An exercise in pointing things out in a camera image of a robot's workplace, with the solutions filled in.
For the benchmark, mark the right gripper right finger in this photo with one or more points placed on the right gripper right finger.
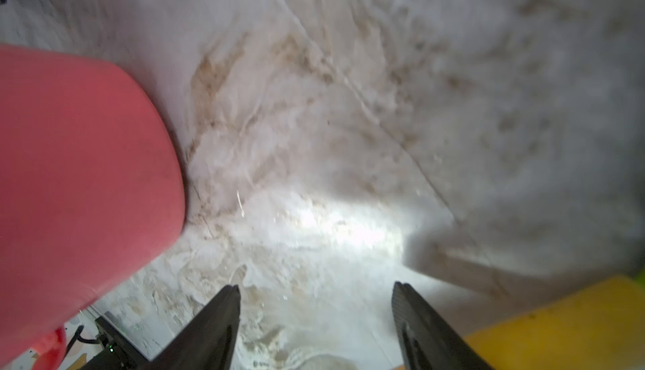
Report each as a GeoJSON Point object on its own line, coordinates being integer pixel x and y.
{"type": "Point", "coordinates": [426, 340]}

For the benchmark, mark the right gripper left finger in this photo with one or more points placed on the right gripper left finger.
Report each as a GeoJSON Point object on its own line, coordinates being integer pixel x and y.
{"type": "Point", "coordinates": [208, 341]}

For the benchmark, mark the pink plastic bucket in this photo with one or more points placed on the pink plastic bucket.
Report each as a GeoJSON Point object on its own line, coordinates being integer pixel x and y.
{"type": "Point", "coordinates": [91, 191]}

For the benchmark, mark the green trowel yellow handle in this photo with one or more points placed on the green trowel yellow handle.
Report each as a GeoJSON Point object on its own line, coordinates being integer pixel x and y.
{"type": "Point", "coordinates": [600, 327]}

